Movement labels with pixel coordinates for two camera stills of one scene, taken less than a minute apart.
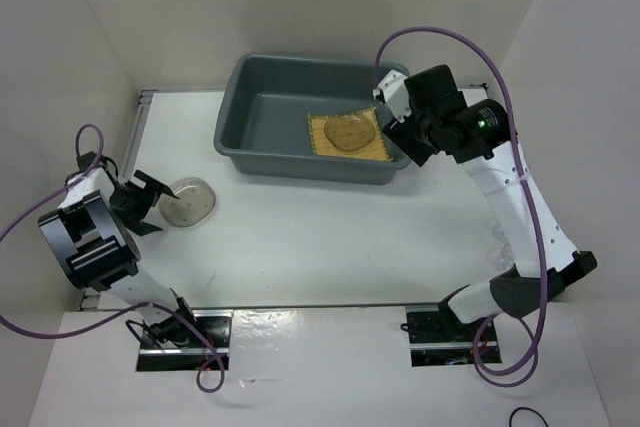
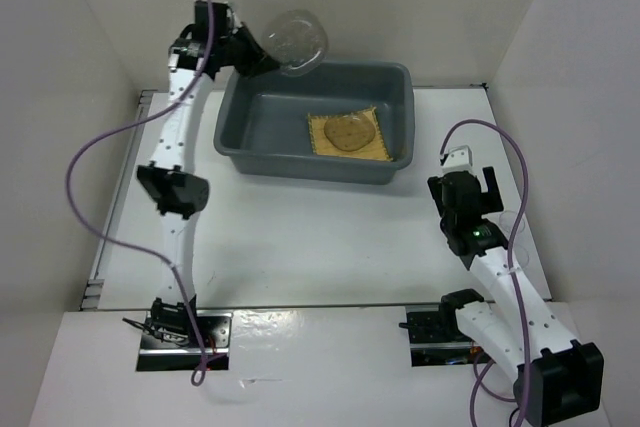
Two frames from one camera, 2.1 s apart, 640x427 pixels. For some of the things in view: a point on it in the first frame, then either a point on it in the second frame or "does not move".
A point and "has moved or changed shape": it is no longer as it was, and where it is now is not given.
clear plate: x=349 y=132 does not move
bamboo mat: x=376 y=149 does not move
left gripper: x=134 y=219 -> x=257 y=62
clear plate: x=194 y=200 has moved or changed shape
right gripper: x=400 y=135 -> x=490 y=200
